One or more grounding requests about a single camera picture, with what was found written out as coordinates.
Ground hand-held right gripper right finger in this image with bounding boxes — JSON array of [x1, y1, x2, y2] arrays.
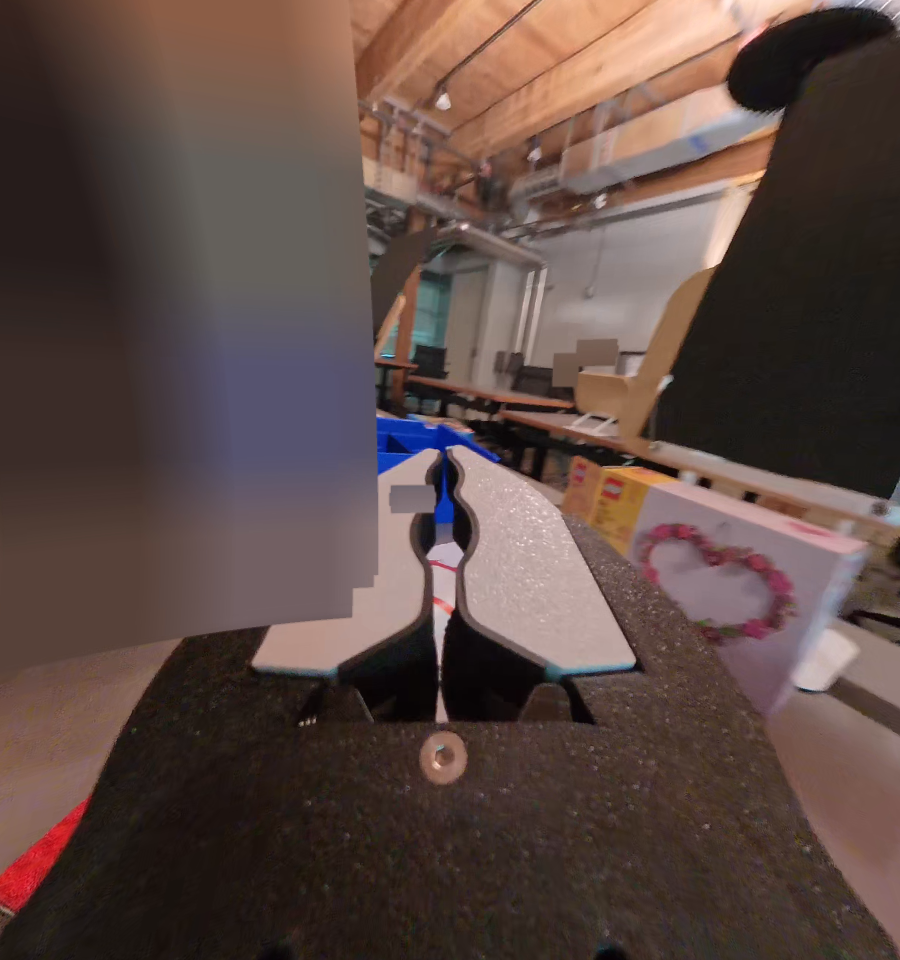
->
[[444, 446, 640, 680]]

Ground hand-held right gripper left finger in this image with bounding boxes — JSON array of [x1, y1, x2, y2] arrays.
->
[[251, 448, 445, 678]]

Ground grey desk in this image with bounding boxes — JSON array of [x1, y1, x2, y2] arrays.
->
[[0, 615, 900, 960]]

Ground yellow toy brick box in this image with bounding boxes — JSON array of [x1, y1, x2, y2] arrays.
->
[[562, 454, 607, 522], [591, 466, 680, 560]]

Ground blue plastic bin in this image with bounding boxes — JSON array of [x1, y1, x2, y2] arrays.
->
[[377, 416, 501, 526]]

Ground long wooden table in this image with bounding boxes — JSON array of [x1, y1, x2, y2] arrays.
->
[[405, 373, 577, 421], [495, 408, 650, 460]]

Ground pink flower heart box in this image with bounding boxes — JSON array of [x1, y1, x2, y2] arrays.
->
[[630, 480, 871, 717]]

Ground tan cardboard structure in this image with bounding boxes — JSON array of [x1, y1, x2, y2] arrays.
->
[[576, 266, 717, 441]]

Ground dark slanted panel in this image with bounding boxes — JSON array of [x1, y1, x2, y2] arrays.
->
[[371, 225, 441, 340]]

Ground small white object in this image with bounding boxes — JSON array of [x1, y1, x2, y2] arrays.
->
[[793, 628, 861, 693]]

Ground black round fuzzy object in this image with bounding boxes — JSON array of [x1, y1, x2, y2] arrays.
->
[[727, 7, 898, 115]]

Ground metal air duct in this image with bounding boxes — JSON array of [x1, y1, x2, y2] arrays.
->
[[558, 82, 783, 198]]

